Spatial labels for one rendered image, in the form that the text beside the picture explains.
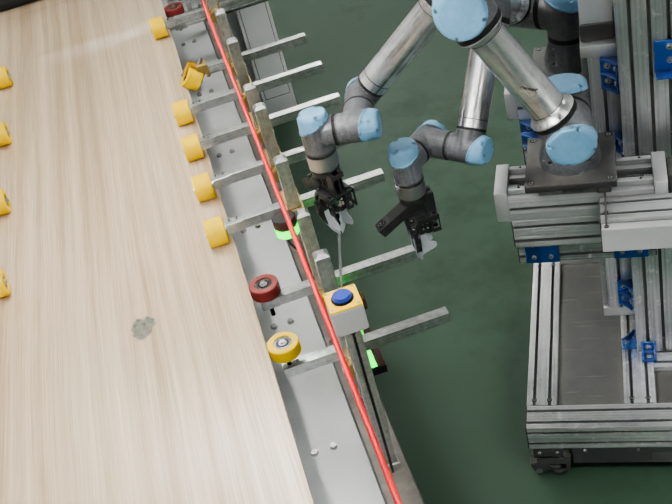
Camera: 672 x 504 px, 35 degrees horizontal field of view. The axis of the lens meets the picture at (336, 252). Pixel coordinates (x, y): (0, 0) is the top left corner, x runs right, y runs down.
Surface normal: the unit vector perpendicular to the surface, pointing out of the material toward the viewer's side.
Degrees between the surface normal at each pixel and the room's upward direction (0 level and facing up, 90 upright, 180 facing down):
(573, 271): 0
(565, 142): 97
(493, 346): 0
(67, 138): 0
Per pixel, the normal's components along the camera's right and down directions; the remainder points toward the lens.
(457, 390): -0.22, -0.77
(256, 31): 0.24, 0.54
